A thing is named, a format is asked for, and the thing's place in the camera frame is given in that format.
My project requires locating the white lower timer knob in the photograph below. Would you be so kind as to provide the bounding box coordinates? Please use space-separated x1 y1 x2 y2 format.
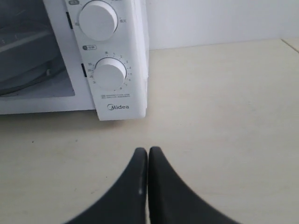
93 57 127 91

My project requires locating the white upper power knob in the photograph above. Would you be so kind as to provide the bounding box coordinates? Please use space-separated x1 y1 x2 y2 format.
78 0 118 41

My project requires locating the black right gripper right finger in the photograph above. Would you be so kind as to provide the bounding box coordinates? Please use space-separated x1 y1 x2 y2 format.
148 147 237 224

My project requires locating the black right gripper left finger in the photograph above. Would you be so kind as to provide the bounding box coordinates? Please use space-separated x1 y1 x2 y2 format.
68 147 148 224

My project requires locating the white Midea microwave body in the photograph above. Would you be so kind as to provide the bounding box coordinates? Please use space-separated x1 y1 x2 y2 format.
0 0 149 120

